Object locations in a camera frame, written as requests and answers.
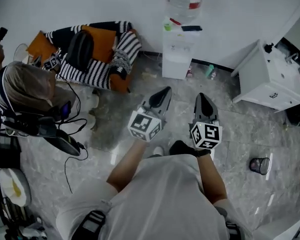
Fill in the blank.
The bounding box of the white fan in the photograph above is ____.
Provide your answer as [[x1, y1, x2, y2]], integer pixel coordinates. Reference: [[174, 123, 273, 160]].
[[13, 42, 35, 65]]

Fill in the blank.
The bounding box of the black mesh waste bin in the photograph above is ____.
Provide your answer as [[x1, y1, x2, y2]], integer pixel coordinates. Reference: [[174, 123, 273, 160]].
[[248, 156, 271, 176]]

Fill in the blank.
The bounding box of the orange cushion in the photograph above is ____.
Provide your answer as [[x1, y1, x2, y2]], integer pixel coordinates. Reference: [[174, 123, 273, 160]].
[[81, 24, 117, 64]]

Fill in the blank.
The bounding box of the white cabinet door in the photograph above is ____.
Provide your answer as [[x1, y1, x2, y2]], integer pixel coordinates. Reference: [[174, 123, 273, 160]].
[[162, 55, 192, 80]]

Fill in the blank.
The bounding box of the person's left forearm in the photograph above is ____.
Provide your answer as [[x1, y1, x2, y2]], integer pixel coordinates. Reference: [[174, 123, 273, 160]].
[[106, 140, 153, 193]]

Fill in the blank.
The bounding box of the clear water jug red label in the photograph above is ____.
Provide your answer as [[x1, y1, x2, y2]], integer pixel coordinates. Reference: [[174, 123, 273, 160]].
[[164, 0, 204, 25]]

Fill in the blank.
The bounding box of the black harness strap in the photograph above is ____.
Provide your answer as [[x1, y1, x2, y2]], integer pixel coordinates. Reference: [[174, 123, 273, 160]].
[[224, 220, 243, 240], [77, 210, 107, 240]]

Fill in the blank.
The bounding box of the white cabinet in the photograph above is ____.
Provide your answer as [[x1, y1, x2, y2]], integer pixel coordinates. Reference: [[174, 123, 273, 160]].
[[230, 39, 300, 114]]

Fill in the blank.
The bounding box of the black backpack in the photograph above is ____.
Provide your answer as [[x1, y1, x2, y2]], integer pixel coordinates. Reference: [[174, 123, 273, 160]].
[[65, 30, 95, 72]]

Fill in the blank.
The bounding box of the black phone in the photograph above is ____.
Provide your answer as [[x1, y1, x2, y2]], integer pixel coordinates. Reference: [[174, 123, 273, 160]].
[[181, 25, 203, 32]]

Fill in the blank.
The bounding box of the person's white shoe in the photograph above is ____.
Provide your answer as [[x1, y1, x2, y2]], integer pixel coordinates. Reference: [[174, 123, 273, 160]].
[[149, 145, 165, 158]]

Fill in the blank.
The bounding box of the black white striped blanket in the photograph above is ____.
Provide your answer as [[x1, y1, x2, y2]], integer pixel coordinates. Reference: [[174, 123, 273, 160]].
[[44, 20, 143, 90]]

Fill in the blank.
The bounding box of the orange armchair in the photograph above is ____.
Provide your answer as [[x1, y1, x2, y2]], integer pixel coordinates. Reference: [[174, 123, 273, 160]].
[[26, 21, 144, 94]]

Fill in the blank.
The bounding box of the grey patterned knit cloth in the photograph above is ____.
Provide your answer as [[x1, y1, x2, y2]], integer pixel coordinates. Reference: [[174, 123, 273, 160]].
[[108, 49, 133, 82]]

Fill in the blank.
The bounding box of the black object on cabinet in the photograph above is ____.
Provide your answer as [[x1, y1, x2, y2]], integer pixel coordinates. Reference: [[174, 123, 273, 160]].
[[263, 42, 275, 54]]

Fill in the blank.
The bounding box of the black wrist band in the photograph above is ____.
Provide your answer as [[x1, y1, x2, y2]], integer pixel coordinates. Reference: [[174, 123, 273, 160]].
[[196, 149, 212, 158]]

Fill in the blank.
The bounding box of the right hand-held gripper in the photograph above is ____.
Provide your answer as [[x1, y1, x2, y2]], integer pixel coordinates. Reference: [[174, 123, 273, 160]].
[[189, 92, 223, 150]]

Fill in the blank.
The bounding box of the black cable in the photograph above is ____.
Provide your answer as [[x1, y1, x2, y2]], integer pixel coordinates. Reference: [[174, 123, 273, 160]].
[[64, 143, 90, 194]]

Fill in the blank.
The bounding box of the white water dispenser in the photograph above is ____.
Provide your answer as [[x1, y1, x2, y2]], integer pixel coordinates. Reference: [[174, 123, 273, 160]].
[[161, 21, 201, 81]]

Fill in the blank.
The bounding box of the person's black shoe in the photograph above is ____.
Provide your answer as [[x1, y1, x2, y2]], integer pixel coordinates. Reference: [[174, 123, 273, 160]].
[[169, 140, 198, 157]]

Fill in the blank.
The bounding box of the person's right forearm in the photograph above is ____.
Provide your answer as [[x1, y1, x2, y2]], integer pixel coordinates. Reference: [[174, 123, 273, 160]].
[[196, 148, 228, 207]]

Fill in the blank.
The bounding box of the person's white shirt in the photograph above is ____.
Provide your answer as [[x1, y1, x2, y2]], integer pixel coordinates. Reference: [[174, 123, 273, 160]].
[[55, 153, 254, 240]]

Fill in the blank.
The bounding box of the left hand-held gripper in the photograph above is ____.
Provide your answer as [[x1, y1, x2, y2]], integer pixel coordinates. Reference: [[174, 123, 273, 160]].
[[127, 86, 173, 142]]

